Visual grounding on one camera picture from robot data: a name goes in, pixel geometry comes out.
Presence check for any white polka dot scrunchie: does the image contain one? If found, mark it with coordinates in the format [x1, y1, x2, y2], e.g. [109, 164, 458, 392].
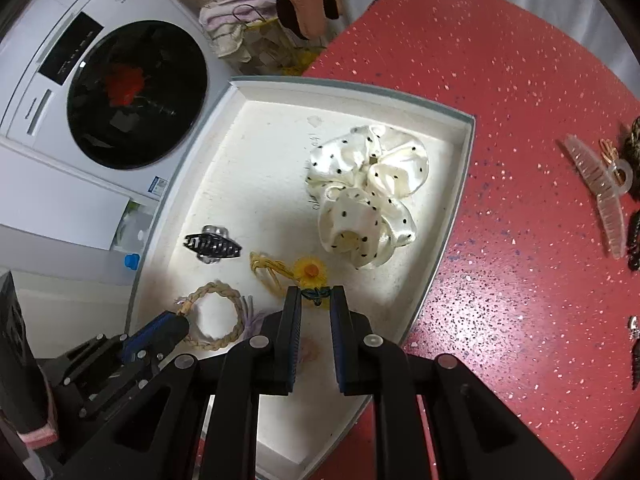
[306, 124, 431, 270]

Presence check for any yellow flower hair tie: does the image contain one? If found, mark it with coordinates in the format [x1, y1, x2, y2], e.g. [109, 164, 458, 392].
[249, 251, 333, 306]

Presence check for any small gold hair clip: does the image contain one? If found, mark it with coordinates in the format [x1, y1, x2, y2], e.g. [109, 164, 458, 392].
[600, 139, 626, 186]

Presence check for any person's left forearm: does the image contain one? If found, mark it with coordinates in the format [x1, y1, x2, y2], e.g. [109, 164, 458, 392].
[15, 375, 61, 451]

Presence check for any braided brown bracelet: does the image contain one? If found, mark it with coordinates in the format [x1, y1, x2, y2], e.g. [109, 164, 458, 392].
[172, 281, 248, 348]

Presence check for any small black claw clip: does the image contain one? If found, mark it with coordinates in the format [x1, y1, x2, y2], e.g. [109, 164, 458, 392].
[182, 226, 243, 263]

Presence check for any clear hair claw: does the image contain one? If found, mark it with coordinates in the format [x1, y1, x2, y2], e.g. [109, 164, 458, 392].
[565, 134, 635, 260]

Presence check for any white tray box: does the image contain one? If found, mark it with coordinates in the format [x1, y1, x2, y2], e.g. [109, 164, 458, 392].
[124, 76, 476, 480]

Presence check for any black rhinestone barrette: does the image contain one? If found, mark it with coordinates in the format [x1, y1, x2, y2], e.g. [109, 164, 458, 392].
[625, 210, 640, 273]

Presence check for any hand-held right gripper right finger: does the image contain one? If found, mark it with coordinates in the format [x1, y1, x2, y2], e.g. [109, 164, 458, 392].
[329, 285, 576, 480]

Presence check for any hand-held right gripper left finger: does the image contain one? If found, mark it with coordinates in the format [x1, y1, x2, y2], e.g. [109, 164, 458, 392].
[60, 285, 306, 480]

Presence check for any leopard print scrunchie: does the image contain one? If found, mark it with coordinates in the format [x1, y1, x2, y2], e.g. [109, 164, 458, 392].
[620, 116, 640, 171]

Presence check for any white washing machine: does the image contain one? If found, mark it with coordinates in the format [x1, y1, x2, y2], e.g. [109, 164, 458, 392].
[0, 0, 231, 256]

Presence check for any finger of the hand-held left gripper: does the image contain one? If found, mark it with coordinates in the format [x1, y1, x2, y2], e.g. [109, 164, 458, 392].
[55, 350, 173, 421]
[40, 311, 191, 386]

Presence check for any pink white towel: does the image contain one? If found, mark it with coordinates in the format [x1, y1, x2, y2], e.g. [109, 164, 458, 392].
[199, 0, 281, 58]

